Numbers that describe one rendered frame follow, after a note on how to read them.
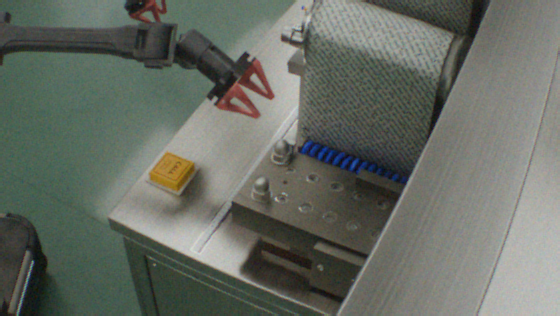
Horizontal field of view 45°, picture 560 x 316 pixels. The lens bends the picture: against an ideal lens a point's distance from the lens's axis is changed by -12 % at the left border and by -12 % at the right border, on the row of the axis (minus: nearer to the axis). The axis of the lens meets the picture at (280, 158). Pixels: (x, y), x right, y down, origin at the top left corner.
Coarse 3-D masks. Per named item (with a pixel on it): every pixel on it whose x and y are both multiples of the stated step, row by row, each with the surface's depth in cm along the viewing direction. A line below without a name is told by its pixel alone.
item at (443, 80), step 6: (456, 42) 119; (450, 48) 118; (456, 48) 118; (450, 54) 118; (450, 60) 117; (444, 66) 118; (450, 66) 117; (444, 72) 118; (444, 78) 118; (444, 84) 119; (438, 90) 120; (444, 90) 119; (438, 96) 121
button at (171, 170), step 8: (168, 152) 153; (160, 160) 151; (168, 160) 151; (176, 160) 151; (184, 160) 151; (152, 168) 150; (160, 168) 150; (168, 168) 150; (176, 168) 150; (184, 168) 150; (192, 168) 151; (152, 176) 149; (160, 176) 148; (168, 176) 148; (176, 176) 148; (184, 176) 149; (168, 184) 148; (176, 184) 147
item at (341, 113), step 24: (312, 72) 130; (312, 96) 134; (336, 96) 131; (360, 96) 128; (384, 96) 126; (312, 120) 138; (336, 120) 135; (360, 120) 132; (384, 120) 129; (408, 120) 127; (336, 144) 139; (360, 144) 136; (384, 144) 133; (408, 144) 130; (408, 168) 134
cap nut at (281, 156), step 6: (282, 138) 135; (276, 144) 135; (282, 144) 134; (276, 150) 135; (282, 150) 134; (288, 150) 136; (276, 156) 136; (282, 156) 135; (288, 156) 136; (276, 162) 137; (282, 162) 136; (288, 162) 137
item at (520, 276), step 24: (552, 96) 90; (552, 120) 87; (552, 144) 83; (552, 168) 81; (528, 192) 78; (552, 192) 78; (528, 216) 75; (552, 216) 75; (528, 240) 73; (552, 240) 73; (504, 264) 71; (528, 264) 71; (552, 264) 71; (504, 288) 69; (528, 288) 68; (552, 288) 68; (480, 312) 67; (504, 312) 67; (528, 312) 66; (552, 312) 66
